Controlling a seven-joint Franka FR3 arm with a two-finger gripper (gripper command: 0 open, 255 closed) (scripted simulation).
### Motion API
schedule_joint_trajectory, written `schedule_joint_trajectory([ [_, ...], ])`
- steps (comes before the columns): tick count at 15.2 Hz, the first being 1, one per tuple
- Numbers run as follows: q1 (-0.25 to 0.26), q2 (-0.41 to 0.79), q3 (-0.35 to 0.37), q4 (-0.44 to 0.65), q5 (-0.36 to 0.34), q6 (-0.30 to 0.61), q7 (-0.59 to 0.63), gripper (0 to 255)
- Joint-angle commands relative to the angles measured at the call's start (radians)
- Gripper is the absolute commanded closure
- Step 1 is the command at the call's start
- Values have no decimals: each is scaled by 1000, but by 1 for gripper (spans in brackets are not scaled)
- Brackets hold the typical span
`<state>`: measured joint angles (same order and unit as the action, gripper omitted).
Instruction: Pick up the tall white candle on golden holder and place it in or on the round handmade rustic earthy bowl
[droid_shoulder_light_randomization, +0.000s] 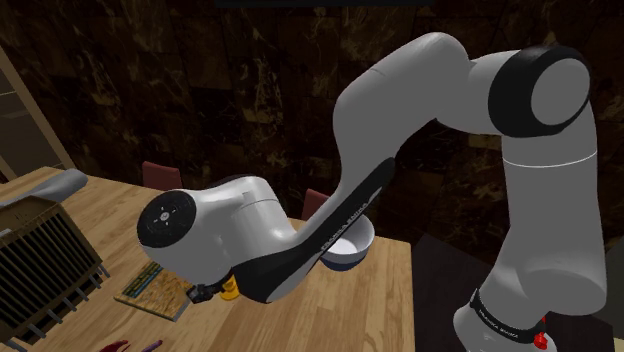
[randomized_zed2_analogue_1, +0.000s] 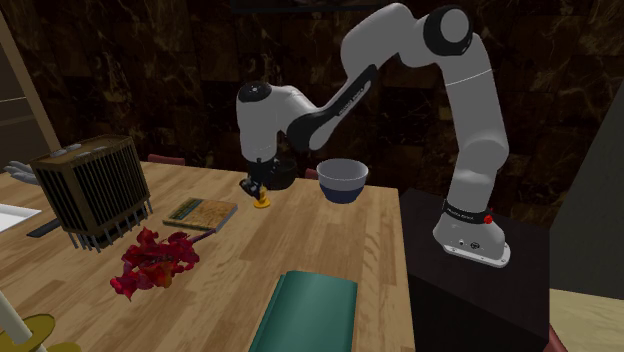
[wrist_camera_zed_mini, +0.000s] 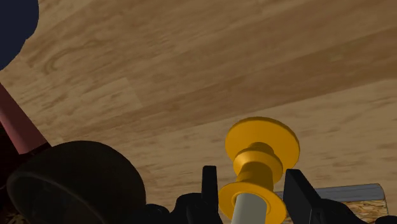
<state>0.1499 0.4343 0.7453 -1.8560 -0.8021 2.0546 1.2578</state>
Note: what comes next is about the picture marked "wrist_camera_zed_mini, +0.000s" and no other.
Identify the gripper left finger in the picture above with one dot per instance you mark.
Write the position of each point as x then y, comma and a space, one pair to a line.
209, 186

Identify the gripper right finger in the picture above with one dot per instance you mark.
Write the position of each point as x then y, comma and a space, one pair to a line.
297, 192

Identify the yellow candlestick with white candle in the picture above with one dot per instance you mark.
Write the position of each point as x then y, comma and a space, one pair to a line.
259, 145

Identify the grey block with patterned side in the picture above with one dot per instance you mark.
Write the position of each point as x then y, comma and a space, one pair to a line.
353, 192

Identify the black round bowl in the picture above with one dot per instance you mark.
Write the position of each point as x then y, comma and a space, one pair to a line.
83, 173

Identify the pink red bar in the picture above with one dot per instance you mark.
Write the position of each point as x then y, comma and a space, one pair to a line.
18, 124

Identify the dark blue rounded object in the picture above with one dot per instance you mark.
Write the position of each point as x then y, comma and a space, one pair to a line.
14, 24

